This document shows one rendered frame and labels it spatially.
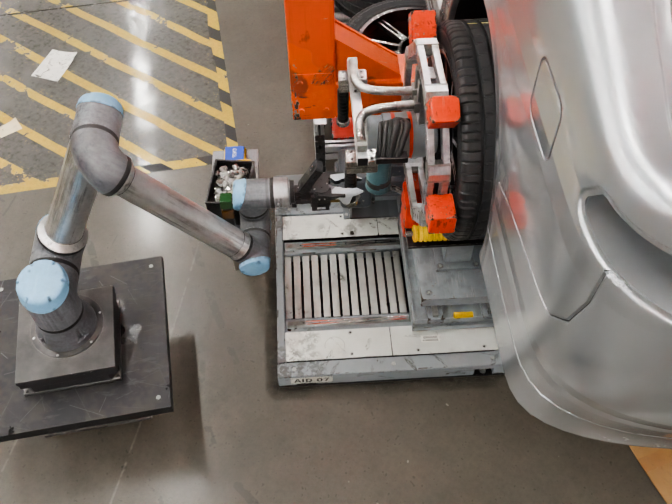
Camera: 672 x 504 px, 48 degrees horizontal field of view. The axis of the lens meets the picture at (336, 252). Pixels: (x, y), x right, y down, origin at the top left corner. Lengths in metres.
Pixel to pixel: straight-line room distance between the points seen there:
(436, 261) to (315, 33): 0.92
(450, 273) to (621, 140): 1.58
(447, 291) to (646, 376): 1.33
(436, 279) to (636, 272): 1.46
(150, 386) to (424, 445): 0.95
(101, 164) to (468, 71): 0.97
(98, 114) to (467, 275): 1.44
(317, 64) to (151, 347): 1.11
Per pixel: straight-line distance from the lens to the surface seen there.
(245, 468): 2.70
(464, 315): 2.77
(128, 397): 2.54
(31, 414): 2.61
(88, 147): 1.97
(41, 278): 2.40
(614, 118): 1.33
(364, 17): 3.37
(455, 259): 2.81
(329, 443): 2.71
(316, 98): 2.80
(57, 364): 2.56
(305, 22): 2.60
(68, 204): 2.28
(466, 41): 2.17
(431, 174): 2.10
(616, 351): 1.51
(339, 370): 2.74
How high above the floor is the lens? 2.51
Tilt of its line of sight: 54 degrees down
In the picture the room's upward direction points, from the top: 1 degrees counter-clockwise
